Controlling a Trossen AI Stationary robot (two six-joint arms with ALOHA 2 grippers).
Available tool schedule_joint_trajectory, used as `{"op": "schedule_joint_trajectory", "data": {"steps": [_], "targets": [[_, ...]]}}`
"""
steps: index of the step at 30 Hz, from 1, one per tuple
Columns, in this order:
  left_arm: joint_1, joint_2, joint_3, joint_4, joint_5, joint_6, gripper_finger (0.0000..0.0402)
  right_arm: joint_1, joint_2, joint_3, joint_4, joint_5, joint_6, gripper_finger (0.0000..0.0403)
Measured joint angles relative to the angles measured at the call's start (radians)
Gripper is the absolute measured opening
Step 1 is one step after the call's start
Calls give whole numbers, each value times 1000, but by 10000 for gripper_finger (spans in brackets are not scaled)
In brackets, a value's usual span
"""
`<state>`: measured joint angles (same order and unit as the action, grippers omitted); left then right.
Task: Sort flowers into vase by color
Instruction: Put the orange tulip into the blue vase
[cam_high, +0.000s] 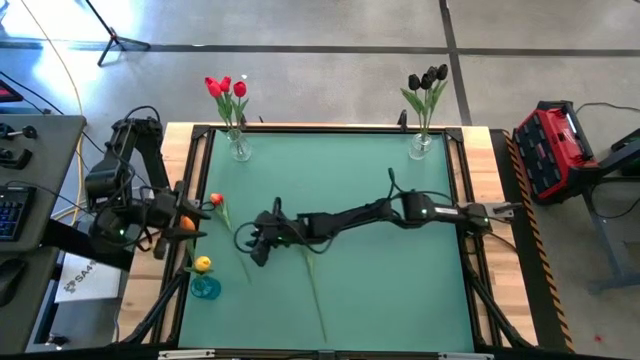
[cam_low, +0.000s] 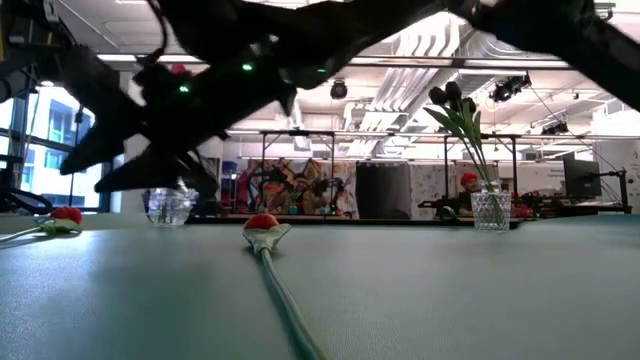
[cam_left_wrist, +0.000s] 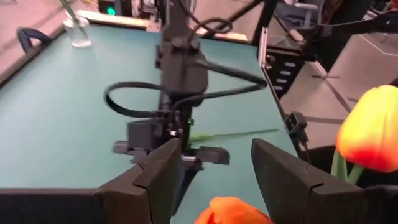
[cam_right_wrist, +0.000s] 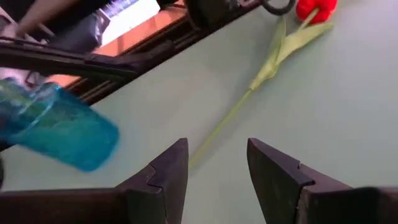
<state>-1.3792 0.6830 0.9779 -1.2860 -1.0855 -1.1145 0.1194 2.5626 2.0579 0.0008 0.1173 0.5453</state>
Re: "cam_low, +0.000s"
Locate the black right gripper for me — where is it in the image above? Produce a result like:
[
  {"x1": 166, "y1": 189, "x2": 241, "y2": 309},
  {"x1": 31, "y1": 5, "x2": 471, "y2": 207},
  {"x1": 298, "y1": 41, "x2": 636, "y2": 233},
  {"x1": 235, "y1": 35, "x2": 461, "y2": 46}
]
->
[{"x1": 59, "y1": 49, "x2": 297, "y2": 194}]

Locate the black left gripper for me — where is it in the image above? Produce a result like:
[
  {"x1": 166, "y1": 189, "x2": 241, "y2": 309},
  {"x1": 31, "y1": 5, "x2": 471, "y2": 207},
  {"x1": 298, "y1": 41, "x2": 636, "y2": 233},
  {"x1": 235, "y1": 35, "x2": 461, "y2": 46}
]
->
[{"x1": 0, "y1": 45, "x2": 141, "y2": 129}]

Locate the red-orange artificial tulip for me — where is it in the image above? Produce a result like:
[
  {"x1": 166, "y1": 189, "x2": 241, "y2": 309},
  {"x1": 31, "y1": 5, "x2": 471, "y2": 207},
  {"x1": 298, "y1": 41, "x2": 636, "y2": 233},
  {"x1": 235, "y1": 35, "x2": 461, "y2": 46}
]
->
[{"x1": 0, "y1": 205, "x2": 85, "y2": 244}]

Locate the orange artificial tulip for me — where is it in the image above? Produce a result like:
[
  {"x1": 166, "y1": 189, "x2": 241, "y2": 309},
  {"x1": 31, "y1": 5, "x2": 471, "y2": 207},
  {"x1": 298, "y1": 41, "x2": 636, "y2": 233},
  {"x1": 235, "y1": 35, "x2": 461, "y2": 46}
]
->
[{"x1": 242, "y1": 213, "x2": 331, "y2": 360}]

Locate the clear bulbous glass vase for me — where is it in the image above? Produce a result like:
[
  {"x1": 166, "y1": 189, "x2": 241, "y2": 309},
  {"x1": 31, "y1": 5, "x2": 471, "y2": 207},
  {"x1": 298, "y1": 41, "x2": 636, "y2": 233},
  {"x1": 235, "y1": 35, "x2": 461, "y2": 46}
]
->
[{"x1": 142, "y1": 187, "x2": 194, "y2": 229}]

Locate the clear diamond-cut glass vase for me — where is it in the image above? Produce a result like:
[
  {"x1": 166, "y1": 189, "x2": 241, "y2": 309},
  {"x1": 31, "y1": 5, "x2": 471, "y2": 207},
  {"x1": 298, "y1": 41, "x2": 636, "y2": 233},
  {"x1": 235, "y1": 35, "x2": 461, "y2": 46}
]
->
[{"x1": 470, "y1": 180, "x2": 513, "y2": 232}]

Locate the black tripod stand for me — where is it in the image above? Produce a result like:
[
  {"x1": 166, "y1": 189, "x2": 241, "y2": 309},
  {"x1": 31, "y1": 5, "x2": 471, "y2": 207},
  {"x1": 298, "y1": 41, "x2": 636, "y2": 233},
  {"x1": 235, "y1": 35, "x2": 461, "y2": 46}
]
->
[{"x1": 68, "y1": 103, "x2": 86, "y2": 201}]

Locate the white LED light bar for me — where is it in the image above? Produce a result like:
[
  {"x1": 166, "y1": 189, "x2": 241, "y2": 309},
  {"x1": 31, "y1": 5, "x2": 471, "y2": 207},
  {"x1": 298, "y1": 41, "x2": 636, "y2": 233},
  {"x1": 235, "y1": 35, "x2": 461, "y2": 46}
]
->
[
  {"x1": 464, "y1": 59, "x2": 566, "y2": 69},
  {"x1": 349, "y1": 57, "x2": 454, "y2": 66},
  {"x1": 97, "y1": 53, "x2": 146, "y2": 63}
]

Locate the large window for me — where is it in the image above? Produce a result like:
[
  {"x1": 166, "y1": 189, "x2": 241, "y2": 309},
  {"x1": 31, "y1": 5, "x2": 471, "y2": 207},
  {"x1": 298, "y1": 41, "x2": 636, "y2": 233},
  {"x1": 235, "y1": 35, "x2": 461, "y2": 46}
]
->
[{"x1": 0, "y1": 84, "x2": 114, "y2": 211}]

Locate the colourful patchwork quilt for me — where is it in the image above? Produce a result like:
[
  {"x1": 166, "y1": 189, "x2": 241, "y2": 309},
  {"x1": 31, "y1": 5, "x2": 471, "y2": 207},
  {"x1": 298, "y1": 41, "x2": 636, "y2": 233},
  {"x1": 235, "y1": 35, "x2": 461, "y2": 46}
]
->
[{"x1": 238, "y1": 158, "x2": 324, "y2": 214}]

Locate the black metal rack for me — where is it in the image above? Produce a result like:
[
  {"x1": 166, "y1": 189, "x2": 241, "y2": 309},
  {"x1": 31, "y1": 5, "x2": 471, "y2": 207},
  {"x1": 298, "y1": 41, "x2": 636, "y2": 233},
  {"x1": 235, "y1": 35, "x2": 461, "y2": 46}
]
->
[
  {"x1": 259, "y1": 129, "x2": 337, "y2": 214},
  {"x1": 442, "y1": 132, "x2": 519, "y2": 216}
]

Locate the white floral cloth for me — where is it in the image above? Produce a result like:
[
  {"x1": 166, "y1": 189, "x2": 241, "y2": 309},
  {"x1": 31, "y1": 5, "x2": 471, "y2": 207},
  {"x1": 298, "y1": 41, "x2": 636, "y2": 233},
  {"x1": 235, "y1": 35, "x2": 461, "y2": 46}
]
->
[{"x1": 322, "y1": 160, "x2": 358, "y2": 216}]

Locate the black fabric panel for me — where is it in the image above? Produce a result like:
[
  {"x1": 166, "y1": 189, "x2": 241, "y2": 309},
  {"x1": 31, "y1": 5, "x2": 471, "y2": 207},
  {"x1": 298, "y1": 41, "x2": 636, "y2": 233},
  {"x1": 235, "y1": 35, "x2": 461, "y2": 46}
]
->
[{"x1": 355, "y1": 160, "x2": 412, "y2": 220}]

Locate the white patterned curtain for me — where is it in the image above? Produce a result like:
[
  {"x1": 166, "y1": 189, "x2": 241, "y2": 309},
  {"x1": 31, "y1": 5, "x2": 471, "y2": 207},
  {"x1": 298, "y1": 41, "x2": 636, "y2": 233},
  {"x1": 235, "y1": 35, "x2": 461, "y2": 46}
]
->
[{"x1": 410, "y1": 163, "x2": 501, "y2": 219}]

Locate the green table mat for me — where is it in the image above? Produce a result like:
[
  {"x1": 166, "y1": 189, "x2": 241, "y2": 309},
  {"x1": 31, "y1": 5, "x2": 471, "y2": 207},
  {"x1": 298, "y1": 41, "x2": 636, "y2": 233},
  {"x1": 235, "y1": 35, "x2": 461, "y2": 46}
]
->
[{"x1": 0, "y1": 213, "x2": 640, "y2": 360}]

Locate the black computer monitor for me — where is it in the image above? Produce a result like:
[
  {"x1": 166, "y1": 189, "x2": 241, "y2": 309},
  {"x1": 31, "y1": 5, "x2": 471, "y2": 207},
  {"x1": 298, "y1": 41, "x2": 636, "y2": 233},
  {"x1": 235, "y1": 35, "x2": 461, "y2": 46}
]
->
[{"x1": 563, "y1": 158, "x2": 603, "y2": 199}]

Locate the silver ventilation duct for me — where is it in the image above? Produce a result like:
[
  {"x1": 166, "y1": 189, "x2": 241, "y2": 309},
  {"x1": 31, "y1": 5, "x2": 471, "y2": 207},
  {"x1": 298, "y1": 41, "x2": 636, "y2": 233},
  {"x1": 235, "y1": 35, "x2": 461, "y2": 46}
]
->
[{"x1": 439, "y1": 29, "x2": 501, "y2": 109}]

